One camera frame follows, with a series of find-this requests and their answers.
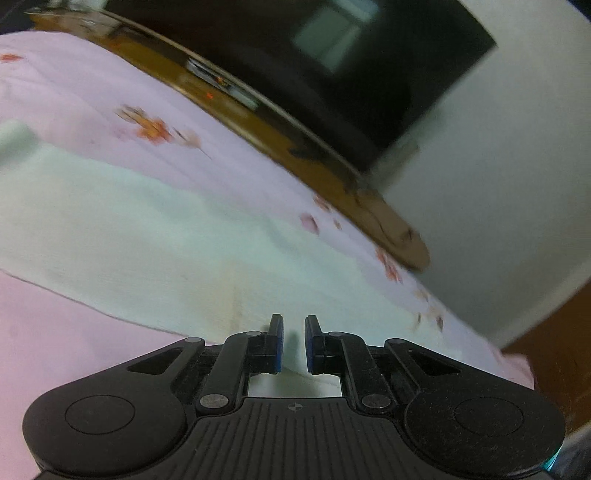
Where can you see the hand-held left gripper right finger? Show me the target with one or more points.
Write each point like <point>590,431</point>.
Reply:
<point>311,346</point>

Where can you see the brown wooden door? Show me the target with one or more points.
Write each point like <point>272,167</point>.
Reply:
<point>558,341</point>

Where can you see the silver set-top box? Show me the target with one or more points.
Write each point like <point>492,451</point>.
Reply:
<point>221,83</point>

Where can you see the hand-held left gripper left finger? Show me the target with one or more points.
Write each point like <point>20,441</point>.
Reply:
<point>276,346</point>

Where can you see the wooden television cabinet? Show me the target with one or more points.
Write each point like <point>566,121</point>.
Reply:
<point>277,134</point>

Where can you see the pink floral bedsheet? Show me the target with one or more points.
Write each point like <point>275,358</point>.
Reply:
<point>83,87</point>

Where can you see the white knit garment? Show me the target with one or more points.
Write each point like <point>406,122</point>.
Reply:
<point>138,230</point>

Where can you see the black television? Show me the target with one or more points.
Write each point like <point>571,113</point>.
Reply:
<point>300,78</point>

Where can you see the plain pink blanket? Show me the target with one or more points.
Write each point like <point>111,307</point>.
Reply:
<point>515,369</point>

